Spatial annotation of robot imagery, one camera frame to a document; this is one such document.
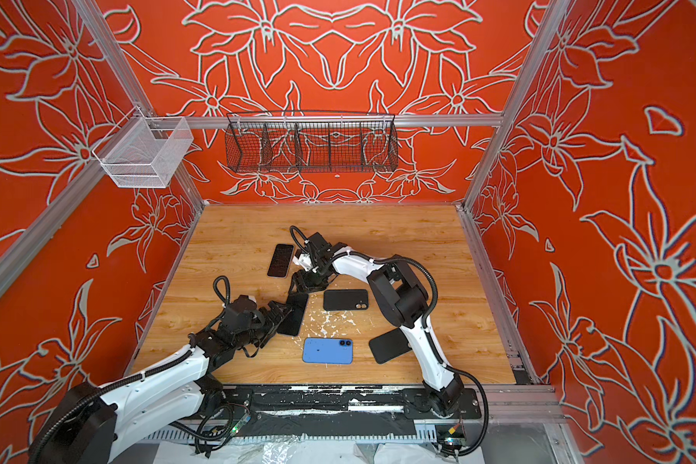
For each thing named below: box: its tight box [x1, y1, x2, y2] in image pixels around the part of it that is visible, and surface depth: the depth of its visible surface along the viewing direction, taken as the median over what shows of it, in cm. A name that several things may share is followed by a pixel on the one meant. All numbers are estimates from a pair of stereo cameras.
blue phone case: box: [301, 337, 354, 365], surface depth 83 cm
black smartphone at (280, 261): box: [266, 243, 294, 278], surface depth 105 cm
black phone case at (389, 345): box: [368, 327, 413, 365], surface depth 85 cm
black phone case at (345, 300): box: [322, 289, 370, 312], surface depth 94 cm
